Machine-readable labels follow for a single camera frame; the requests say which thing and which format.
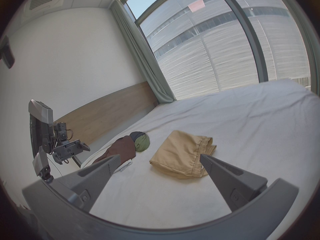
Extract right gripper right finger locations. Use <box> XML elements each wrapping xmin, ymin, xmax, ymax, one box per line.
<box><xmin>199</xmin><ymin>153</ymin><xmax>268</xmax><ymax>213</ymax></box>

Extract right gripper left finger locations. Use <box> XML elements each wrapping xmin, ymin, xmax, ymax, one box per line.
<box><xmin>56</xmin><ymin>154</ymin><xmax>121</xmax><ymax>213</ymax></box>

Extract tan trousers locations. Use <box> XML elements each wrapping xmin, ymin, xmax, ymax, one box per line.
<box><xmin>149</xmin><ymin>130</ymin><xmax>217</xmax><ymax>180</ymax></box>

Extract bed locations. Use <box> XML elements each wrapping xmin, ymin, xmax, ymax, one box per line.
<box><xmin>54</xmin><ymin>78</ymin><xmax>320</xmax><ymax>232</ymax></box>

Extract dark brown garment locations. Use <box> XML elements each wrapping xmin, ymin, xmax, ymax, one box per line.
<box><xmin>92</xmin><ymin>136</ymin><xmax>136</xmax><ymax>165</ymax></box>

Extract black garment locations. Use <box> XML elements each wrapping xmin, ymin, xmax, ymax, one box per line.
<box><xmin>129</xmin><ymin>131</ymin><xmax>146</xmax><ymax>142</ymax></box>

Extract green garment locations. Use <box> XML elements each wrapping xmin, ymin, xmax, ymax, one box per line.
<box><xmin>134</xmin><ymin>133</ymin><xmax>151</xmax><ymax>153</ymax></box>

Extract grey-green curtain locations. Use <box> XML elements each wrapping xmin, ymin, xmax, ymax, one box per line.
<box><xmin>110</xmin><ymin>0</ymin><xmax>177</xmax><ymax>104</ymax></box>

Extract window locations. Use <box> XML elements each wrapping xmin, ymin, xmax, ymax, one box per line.
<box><xmin>125</xmin><ymin>0</ymin><xmax>320</xmax><ymax>101</ymax></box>

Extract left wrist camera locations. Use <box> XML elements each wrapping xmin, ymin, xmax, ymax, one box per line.
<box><xmin>54</xmin><ymin>121</ymin><xmax>68</xmax><ymax>141</ymax></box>

